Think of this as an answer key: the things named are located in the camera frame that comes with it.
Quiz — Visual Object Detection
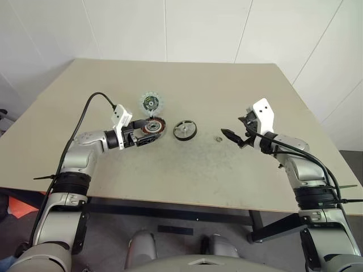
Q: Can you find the grey robot leg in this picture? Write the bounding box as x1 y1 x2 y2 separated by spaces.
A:
127 229 158 269
201 233 240 259

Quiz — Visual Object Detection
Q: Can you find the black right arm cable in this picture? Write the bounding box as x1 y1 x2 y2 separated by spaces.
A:
246 129 353 229

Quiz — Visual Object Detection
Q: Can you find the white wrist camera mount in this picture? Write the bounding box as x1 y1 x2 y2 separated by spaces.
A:
111 104 134 150
251 97 276 150

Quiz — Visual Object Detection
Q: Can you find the orange fabric item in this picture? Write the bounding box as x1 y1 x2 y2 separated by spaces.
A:
7 196 40 219

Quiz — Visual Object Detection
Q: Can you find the black pulley wheel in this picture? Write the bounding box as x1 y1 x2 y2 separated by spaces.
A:
172 118 197 141

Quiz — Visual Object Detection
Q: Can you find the grey left robot leg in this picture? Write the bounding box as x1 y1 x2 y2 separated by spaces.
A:
127 229 158 269

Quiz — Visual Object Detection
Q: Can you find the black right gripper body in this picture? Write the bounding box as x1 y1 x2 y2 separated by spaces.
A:
240 110 260 148

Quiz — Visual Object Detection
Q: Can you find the red-brown toothed gear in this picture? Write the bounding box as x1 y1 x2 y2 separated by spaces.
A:
141 118 167 136

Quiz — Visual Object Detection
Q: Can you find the grey right robot leg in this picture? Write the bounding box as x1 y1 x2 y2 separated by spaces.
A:
201 233 240 259

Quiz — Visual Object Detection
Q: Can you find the grey robot torso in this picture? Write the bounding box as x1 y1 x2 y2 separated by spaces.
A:
124 253 269 272

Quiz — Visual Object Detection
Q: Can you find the silver finned motor end cover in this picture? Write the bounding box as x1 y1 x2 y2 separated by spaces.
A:
138 91 166 117

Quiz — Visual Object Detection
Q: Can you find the person's blue jeans leg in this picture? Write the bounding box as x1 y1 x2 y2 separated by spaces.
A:
0 256 18 267

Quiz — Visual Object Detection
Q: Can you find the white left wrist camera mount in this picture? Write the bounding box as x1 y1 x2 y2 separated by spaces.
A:
111 104 134 150

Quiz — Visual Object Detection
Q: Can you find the black grey chair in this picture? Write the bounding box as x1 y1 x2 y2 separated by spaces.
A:
0 108 10 134

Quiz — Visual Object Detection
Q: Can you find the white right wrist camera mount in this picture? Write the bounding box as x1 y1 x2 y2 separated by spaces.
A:
251 97 276 150

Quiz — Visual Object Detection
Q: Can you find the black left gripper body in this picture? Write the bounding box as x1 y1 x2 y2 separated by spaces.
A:
122 127 138 148

